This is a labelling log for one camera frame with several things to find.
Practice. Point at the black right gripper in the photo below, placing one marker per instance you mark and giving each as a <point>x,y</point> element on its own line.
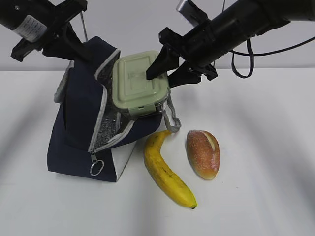
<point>190,55</point>

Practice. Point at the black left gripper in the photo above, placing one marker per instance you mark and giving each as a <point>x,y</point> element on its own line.
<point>45,27</point>

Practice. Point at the green lidded food container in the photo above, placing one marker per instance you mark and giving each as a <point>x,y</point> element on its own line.
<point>132,93</point>

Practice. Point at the brown bread roll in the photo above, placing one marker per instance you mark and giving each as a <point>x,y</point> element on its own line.
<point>203,152</point>

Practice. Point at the navy blue lunch bag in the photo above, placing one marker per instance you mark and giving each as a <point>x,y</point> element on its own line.
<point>90,138</point>

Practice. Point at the yellow banana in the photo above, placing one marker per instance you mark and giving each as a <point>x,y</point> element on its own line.
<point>167,180</point>

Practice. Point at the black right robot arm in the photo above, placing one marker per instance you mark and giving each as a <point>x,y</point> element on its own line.
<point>260,16</point>

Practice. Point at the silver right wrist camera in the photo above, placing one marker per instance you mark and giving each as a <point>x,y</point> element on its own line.
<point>191,12</point>

